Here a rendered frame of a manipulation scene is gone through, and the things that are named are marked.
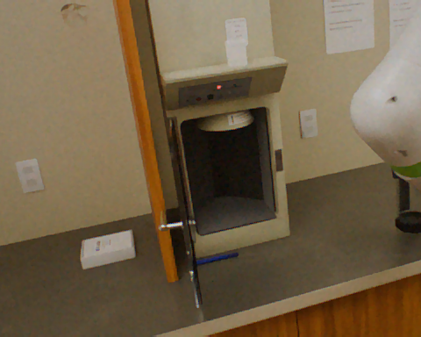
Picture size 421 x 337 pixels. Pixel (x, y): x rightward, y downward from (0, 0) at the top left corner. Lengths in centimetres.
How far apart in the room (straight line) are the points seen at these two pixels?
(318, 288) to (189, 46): 72
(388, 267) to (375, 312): 16
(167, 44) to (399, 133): 74
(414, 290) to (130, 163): 105
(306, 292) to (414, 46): 74
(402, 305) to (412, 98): 88
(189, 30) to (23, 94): 69
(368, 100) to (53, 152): 128
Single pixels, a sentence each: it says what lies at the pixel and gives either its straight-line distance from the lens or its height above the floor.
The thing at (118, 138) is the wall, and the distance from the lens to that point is 178.
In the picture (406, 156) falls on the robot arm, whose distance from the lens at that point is 79.
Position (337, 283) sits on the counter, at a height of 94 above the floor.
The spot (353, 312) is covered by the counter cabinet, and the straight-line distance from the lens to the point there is 144.
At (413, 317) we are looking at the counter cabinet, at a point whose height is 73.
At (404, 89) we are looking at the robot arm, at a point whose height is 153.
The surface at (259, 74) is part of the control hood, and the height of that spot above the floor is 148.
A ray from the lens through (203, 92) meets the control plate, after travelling 126.
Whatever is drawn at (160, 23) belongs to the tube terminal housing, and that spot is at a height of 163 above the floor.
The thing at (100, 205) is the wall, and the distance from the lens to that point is 186.
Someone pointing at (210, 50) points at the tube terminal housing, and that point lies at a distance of 131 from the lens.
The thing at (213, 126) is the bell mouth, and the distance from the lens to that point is 139.
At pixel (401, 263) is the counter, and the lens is 141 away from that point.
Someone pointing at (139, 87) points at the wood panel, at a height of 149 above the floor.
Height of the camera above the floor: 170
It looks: 18 degrees down
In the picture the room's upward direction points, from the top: 6 degrees counter-clockwise
